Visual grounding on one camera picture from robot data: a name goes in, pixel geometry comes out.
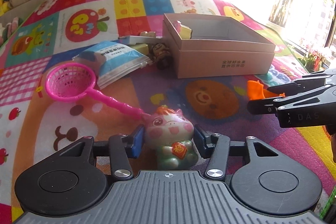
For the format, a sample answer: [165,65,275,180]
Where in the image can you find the blue white packet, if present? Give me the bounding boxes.
[72,40,154,90]

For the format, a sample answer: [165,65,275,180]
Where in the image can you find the brown toy figurine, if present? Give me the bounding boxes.
[148,42,174,70]

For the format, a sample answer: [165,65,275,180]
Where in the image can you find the pink toy net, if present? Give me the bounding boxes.
[45,63,152,120]

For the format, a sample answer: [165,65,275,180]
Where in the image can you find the potted flowers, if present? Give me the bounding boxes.
[299,38,332,67]

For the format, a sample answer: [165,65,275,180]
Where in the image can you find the colourful play mat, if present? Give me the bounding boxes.
[0,0,336,224]

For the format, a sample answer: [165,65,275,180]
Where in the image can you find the flat white box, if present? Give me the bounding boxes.
[118,35,164,46]

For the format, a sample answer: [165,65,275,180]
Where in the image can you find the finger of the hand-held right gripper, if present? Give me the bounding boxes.
[247,84,336,114]
[267,69,336,95]

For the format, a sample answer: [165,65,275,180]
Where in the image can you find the pink green cow figurine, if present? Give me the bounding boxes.
[144,106,195,170]

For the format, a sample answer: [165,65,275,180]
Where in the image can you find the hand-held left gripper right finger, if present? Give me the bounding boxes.
[194,125,280,181]

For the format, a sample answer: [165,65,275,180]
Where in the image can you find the small yellow pink toy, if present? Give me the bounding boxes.
[174,20,194,40]

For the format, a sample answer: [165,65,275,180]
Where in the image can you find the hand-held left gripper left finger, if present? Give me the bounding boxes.
[53,124,145,180]

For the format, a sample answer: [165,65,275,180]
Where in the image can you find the orange toy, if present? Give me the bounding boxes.
[247,80,286,102]

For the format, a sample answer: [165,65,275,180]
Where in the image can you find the cardboard box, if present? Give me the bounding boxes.
[162,13,276,79]

